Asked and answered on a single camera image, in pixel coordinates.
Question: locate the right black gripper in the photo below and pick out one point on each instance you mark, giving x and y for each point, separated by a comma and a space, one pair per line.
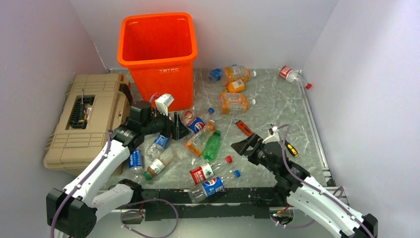
242, 146

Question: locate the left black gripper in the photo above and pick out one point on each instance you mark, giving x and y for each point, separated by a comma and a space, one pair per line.
177, 130

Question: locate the green plastic bottle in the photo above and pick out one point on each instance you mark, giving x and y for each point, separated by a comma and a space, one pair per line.
212, 147

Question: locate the wide orange label bottle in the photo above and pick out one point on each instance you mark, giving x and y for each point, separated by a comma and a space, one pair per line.
234, 103

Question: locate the red label cola bottle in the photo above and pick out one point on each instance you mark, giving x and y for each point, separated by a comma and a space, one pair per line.
206, 171

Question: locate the pepsi bottle front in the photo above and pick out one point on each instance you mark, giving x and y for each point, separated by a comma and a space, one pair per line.
211, 186

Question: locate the pepsi bottle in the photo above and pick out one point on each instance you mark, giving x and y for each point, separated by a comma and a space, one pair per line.
211, 186
200, 121

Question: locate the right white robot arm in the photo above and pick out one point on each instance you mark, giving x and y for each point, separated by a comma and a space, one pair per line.
296, 187

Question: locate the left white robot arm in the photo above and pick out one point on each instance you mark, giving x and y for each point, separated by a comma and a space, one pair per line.
75, 209

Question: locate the orange plastic bin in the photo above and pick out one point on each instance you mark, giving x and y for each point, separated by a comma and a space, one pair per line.
159, 51

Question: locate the red cap clear bottle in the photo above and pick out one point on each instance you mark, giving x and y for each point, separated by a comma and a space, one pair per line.
187, 116

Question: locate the pepsi bottle centre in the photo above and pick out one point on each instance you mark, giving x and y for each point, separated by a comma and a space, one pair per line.
200, 121

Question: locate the orange tea bottle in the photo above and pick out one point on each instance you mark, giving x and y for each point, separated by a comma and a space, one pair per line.
197, 143

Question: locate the blue label water bottle middle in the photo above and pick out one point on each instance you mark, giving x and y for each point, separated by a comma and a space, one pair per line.
157, 147

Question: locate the blue label water bottle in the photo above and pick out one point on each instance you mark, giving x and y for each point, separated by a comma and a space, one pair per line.
157, 147
135, 166

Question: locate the brown tea bottle green cap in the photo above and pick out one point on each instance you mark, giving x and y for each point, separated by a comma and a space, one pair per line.
160, 163

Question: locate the yellow black screwdriver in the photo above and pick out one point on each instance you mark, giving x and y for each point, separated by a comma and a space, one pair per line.
291, 149

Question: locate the small orange bottle far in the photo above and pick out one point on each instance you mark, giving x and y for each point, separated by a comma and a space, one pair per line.
235, 87

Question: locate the blue label water bottle left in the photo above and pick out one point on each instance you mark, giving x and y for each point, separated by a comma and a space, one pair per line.
135, 166

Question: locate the blue crushed bottle far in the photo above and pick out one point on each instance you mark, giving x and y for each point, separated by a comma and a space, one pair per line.
214, 75

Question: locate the large orange juice bottle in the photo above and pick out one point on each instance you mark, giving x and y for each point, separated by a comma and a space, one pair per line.
234, 73

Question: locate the red label bottle far corner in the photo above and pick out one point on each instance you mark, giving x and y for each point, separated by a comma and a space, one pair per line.
293, 76

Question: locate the tan tool case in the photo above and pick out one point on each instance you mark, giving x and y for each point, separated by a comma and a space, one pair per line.
95, 103

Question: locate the adjustable wrench red handle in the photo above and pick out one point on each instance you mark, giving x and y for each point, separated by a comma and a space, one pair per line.
243, 127

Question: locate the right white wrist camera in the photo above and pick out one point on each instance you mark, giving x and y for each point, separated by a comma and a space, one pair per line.
273, 135

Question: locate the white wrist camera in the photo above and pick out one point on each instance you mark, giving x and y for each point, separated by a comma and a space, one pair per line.
163, 102
273, 135

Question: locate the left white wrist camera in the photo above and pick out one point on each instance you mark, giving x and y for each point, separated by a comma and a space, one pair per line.
163, 102

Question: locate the black base frame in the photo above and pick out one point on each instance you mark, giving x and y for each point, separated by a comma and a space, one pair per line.
256, 202

